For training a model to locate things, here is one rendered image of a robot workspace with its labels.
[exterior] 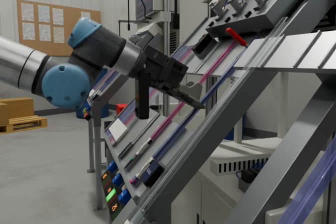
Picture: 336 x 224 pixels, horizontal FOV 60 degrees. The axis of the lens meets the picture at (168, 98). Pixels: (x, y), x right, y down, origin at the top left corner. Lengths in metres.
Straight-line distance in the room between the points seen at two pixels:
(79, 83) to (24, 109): 4.80
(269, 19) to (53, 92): 0.54
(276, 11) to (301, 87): 3.09
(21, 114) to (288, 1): 4.83
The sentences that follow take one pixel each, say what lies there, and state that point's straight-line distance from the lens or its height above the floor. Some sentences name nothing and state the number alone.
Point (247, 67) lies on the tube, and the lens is 0.51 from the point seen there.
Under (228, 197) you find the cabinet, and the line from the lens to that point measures 0.96.
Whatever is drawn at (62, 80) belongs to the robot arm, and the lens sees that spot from 0.51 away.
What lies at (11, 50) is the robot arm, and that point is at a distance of 0.55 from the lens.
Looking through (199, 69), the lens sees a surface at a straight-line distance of 0.98.
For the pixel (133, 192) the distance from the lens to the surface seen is 0.69.
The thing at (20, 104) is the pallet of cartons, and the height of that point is 0.35.
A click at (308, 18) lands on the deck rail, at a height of 1.13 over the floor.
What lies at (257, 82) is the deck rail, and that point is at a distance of 0.72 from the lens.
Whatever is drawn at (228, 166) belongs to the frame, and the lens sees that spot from 1.11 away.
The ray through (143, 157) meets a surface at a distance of 0.83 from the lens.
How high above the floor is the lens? 1.03
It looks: 7 degrees down
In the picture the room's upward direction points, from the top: straight up
